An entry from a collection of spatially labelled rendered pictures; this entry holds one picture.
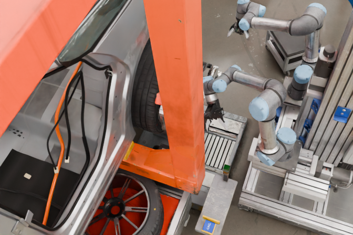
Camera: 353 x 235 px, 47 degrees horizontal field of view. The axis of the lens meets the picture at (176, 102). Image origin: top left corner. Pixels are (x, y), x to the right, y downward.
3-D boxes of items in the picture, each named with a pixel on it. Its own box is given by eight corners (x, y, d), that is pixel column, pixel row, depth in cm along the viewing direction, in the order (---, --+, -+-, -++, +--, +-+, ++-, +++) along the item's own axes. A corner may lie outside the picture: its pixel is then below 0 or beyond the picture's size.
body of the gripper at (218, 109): (225, 116, 261) (220, 97, 259) (218, 120, 254) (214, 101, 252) (215, 116, 265) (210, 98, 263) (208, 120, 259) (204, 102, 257)
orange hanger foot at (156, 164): (120, 146, 307) (110, 122, 279) (185, 168, 294) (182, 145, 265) (110, 165, 299) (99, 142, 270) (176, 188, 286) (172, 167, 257)
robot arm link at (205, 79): (204, 78, 249) (197, 78, 256) (208, 95, 251) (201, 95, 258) (215, 75, 252) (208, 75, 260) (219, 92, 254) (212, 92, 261)
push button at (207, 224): (205, 220, 278) (205, 219, 276) (215, 224, 276) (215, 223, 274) (201, 230, 275) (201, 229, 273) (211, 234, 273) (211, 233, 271)
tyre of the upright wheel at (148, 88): (166, 31, 316) (128, 44, 257) (195, 39, 310) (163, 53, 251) (153, 109, 339) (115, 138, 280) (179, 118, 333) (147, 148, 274)
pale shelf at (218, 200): (215, 175, 300) (215, 173, 297) (237, 182, 295) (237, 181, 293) (194, 230, 278) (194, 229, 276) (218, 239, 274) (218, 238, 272)
